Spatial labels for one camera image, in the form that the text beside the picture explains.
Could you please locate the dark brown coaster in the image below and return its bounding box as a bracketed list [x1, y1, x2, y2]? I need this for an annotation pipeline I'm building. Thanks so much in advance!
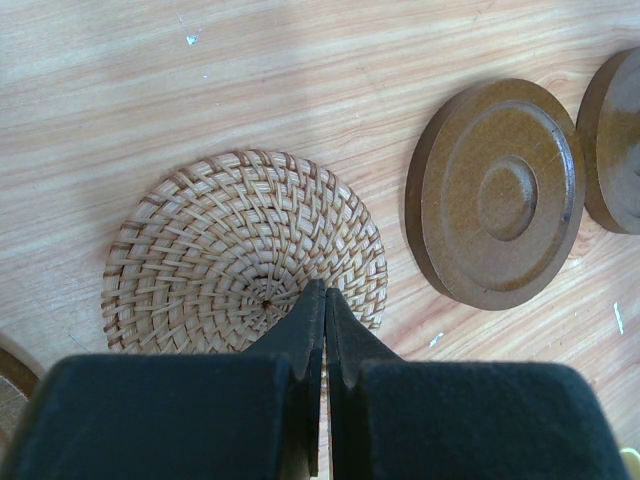
[1, 334, 43, 453]
[577, 48, 639, 235]
[404, 78, 586, 310]

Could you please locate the light woven rattan coaster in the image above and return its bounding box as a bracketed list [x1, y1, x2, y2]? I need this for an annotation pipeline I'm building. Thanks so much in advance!
[101, 150, 388, 354]

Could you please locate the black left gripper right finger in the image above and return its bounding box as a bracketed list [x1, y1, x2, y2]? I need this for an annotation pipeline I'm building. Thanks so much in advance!
[325, 289, 628, 479]

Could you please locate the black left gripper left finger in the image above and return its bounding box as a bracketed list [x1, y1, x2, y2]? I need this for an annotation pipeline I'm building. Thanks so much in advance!
[1, 280, 326, 479]

